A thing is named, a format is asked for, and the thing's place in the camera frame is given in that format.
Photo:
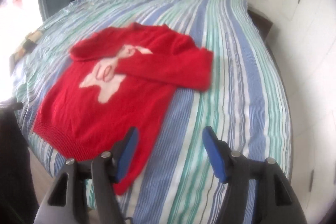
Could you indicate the dark cloth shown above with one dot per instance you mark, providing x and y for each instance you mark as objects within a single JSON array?
[{"x": 13, "y": 161}]

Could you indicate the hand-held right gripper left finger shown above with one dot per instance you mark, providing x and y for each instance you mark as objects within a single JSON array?
[{"x": 128, "y": 151}]

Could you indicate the red knit sweater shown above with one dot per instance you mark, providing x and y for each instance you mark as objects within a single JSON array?
[{"x": 78, "y": 113}]

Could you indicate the striped bed cover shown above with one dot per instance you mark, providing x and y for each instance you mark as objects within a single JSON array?
[{"x": 236, "y": 77}]

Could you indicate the white wardrobe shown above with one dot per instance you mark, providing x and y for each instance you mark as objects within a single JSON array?
[{"x": 309, "y": 56}]

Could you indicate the window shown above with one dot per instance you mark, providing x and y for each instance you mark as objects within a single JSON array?
[{"x": 18, "y": 29}]

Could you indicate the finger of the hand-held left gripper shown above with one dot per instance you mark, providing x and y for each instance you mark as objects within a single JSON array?
[{"x": 11, "y": 104}]

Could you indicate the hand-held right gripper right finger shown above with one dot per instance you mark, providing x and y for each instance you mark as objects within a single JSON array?
[{"x": 214, "y": 154}]

